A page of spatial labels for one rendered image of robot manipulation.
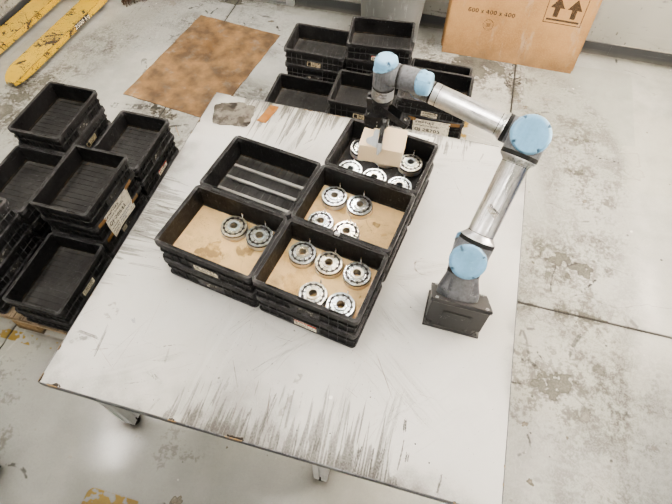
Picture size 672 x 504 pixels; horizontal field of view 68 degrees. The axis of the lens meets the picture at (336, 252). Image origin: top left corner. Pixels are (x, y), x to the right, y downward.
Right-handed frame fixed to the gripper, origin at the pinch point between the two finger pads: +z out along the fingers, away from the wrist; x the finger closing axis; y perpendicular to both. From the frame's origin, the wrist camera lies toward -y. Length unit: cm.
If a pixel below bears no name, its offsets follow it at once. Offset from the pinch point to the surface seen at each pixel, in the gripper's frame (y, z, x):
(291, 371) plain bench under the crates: 13, 39, 80
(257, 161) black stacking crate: 53, 27, -2
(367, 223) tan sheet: 0.1, 26.7, 18.3
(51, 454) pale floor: 118, 109, 123
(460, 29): -20, 92, -231
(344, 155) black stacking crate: 18.1, 26.7, -15.1
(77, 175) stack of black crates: 153, 60, 3
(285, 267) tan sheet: 25, 26, 46
